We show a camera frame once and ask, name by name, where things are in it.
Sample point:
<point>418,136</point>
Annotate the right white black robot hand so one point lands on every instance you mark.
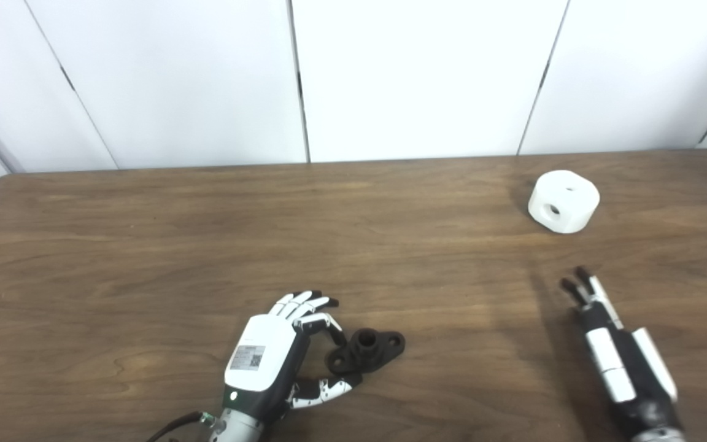
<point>620,368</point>

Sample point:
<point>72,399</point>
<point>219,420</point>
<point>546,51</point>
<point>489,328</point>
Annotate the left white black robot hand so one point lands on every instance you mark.
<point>261,356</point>

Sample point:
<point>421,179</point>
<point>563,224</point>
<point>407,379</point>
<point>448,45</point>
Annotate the black flanged holder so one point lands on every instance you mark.
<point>369,350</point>

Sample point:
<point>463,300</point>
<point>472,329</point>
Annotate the round white piece with holes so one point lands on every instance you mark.
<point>571,196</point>

